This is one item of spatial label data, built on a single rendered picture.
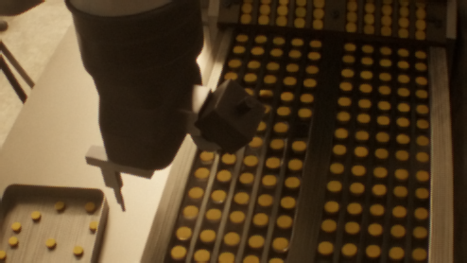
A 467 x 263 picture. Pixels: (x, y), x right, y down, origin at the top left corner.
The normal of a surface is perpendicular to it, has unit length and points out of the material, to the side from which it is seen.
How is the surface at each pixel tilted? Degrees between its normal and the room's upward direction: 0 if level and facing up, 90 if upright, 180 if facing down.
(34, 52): 0
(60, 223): 0
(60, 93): 0
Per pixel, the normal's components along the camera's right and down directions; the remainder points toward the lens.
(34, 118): -0.07, -0.72
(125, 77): -0.14, 0.70
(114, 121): -0.33, 0.39
